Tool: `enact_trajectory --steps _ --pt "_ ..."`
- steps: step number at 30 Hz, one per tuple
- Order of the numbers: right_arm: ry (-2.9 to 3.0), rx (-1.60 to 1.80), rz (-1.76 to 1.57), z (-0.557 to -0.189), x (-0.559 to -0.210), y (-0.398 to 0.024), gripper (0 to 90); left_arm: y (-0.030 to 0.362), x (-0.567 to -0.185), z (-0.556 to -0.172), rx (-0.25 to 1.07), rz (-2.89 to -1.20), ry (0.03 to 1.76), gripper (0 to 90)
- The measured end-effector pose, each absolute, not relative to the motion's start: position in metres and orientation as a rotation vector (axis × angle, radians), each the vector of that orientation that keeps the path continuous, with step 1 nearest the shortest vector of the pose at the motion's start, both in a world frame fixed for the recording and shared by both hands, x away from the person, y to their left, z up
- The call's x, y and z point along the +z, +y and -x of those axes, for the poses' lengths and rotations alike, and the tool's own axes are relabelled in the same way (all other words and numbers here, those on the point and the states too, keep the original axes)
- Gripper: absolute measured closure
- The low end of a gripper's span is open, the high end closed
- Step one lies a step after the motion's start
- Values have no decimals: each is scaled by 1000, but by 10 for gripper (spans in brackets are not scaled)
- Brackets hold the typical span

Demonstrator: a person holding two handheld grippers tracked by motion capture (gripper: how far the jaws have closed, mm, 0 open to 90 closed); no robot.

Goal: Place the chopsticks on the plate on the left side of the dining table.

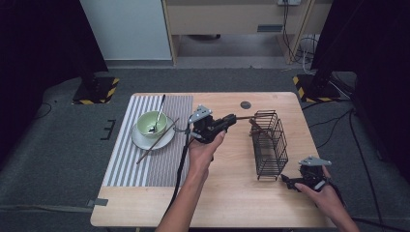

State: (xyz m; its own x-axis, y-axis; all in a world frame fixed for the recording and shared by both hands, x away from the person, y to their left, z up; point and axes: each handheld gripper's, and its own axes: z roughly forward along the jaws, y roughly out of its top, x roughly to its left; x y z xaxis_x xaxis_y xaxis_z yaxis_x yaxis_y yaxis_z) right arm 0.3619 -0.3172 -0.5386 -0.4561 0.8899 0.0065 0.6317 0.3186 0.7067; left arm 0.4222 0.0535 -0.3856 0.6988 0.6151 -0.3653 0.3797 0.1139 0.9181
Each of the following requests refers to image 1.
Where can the brown chopstick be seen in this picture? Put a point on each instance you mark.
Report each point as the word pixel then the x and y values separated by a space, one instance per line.
pixel 158 141
pixel 246 118
pixel 257 126

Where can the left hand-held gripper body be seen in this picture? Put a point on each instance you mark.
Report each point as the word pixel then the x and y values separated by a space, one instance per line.
pixel 208 129

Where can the grey round table grommet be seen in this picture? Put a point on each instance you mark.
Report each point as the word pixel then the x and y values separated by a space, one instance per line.
pixel 245 105

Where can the black curtain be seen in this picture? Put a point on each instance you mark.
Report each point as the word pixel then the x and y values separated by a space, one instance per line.
pixel 370 48
pixel 38 48

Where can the green bowl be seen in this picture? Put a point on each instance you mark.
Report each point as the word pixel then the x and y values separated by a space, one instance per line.
pixel 151 121

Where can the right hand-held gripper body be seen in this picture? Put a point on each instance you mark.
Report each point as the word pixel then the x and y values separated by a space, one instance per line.
pixel 312 175

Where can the grey vent grille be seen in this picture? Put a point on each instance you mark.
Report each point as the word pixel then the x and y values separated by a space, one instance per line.
pixel 270 28

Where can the person's left hand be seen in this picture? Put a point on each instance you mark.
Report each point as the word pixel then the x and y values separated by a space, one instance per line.
pixel 201 156

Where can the white cabinet panel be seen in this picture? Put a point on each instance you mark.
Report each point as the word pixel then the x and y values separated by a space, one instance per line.
pixel 125 29

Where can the metal spoon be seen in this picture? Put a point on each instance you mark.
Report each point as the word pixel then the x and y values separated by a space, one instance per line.
pixel 158 116

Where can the person's right hand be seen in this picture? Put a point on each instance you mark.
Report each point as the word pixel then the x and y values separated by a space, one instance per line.
pixel 328 199

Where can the grey striped placemat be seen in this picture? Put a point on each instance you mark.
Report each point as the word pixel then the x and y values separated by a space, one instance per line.
pixel 161 167

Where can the black stand base hazard tape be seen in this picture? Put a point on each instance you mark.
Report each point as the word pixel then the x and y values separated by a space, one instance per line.
pixel 314 92
pixel 100 92

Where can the grey tape piece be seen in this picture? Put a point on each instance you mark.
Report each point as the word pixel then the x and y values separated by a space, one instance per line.
pixel 98 202

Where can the wooden desk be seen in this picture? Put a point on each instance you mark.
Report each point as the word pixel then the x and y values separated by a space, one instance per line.
pixel 225 17

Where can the white plate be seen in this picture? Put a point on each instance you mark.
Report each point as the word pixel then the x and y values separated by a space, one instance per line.
pixel 161 143

